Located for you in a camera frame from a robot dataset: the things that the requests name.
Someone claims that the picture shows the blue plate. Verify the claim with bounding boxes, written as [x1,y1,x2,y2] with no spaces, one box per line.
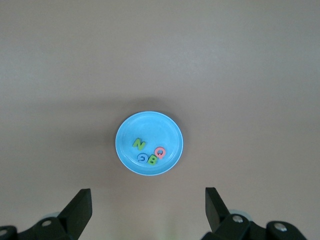
[115,111,184,177]

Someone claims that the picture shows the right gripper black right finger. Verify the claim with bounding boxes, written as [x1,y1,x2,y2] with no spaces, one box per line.
[201,187,308,240]

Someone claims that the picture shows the green foam letter B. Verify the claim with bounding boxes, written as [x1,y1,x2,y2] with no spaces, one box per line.
[146,154,159,167]

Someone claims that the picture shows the green foam letter N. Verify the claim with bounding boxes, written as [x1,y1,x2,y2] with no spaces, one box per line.
[131,137,147,151]

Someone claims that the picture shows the red foam letter Q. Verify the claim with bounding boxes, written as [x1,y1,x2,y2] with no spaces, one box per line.
[153,146,167,160]

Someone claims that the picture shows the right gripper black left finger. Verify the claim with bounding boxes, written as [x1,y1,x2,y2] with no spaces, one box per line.
[0,188,92,240]

